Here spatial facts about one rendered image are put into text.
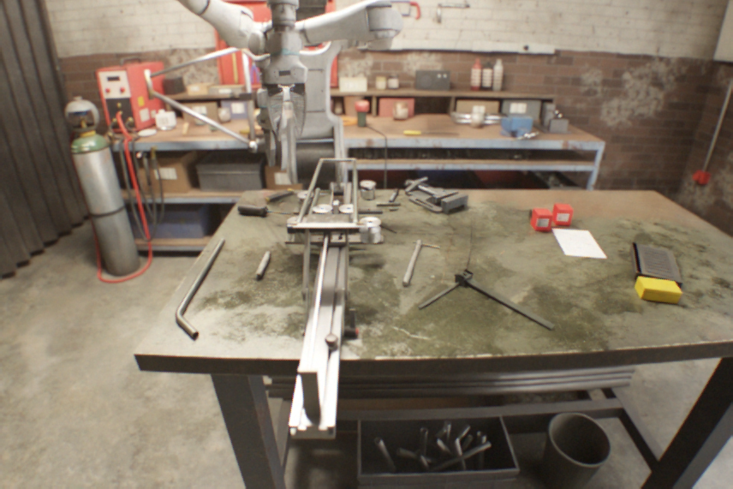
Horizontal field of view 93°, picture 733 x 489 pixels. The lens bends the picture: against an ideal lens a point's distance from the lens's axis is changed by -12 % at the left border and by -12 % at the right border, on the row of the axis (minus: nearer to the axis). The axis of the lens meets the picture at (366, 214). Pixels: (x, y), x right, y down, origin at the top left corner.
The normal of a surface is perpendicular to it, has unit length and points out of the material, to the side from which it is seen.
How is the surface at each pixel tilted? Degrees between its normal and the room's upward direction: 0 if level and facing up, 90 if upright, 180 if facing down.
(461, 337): 0
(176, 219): 90
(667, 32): 90
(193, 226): 90
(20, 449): 0
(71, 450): 0
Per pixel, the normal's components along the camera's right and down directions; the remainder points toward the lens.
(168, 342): 0.00, -0.90
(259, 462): 0.01, 0.43
